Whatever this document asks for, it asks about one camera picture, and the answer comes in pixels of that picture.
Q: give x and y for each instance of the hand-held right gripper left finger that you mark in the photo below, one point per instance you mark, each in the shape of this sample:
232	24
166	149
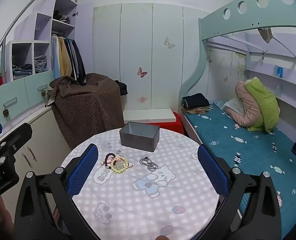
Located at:
84	171

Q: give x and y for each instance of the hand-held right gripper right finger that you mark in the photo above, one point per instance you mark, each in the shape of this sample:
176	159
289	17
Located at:
211	172

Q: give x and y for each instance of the grey rectangular box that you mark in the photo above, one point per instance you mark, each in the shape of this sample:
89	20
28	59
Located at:
139	137

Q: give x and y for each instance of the pine cone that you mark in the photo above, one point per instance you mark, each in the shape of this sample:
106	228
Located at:
5	112
43	93

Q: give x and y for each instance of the beige low cabinet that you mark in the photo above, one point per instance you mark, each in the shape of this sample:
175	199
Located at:
42	140

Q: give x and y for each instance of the wide teal drawer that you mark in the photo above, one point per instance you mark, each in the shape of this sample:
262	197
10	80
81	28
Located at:
7	97

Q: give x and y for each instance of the teal printed bed sheet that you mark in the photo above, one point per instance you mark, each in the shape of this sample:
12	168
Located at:
250	150

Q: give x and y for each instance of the narrow teal drawer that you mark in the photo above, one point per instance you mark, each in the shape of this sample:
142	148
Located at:
37	82

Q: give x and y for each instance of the red stool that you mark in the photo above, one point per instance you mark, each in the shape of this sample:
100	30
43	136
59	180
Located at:
175	128

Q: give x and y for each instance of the brown dotted cloth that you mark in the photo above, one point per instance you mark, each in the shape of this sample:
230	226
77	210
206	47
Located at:
87	110

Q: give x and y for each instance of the folded jeans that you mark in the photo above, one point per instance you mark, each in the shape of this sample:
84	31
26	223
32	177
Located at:
21	70

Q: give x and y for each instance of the folded beige clothes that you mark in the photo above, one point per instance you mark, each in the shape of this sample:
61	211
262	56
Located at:
198	111

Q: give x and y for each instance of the white pillow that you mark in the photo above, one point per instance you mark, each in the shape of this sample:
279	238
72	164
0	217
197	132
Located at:
233	105

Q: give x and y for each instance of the round table with tablecloth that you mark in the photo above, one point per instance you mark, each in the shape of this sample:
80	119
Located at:
150	210

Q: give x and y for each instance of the folded grey clothes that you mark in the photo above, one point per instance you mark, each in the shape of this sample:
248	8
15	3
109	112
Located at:
40	63

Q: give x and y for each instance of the folded dark clothes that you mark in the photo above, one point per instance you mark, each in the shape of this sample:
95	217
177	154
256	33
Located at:
195	100

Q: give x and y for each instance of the white flat board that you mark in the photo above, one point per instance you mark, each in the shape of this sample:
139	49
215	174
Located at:
149	116

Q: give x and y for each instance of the row of hanging clothes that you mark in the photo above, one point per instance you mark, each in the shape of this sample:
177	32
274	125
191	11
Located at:
65	57

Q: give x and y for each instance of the black cloth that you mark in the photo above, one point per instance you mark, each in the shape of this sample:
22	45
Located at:
122	87

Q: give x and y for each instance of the faded pink butterfly sticker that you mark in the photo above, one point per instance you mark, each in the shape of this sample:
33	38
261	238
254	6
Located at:
143	99

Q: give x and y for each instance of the small pale butterfly sticker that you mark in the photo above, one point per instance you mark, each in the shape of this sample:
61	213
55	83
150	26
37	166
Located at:
225	78

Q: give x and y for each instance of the lavender shelf unit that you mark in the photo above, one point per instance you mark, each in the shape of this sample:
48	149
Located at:
44	27

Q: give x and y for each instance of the grey metal railing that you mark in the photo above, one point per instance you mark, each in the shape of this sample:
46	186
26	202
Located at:
20	17

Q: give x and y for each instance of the small blue item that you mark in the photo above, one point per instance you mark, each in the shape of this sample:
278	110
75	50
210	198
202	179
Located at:
279	71

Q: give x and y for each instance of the dark clothes on shelf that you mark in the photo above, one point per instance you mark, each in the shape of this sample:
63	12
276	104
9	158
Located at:
61	17

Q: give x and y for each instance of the beige butterfly sticker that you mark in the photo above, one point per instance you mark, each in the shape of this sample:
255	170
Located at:
169	43

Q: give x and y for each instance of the white wardrobe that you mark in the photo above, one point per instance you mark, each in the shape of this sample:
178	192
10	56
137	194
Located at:
135	42

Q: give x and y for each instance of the grey hanging cloth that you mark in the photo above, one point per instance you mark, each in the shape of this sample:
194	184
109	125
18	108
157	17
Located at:
265	34

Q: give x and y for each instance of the teal bunk bed frame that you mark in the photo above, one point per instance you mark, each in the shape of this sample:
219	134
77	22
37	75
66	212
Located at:
213	25

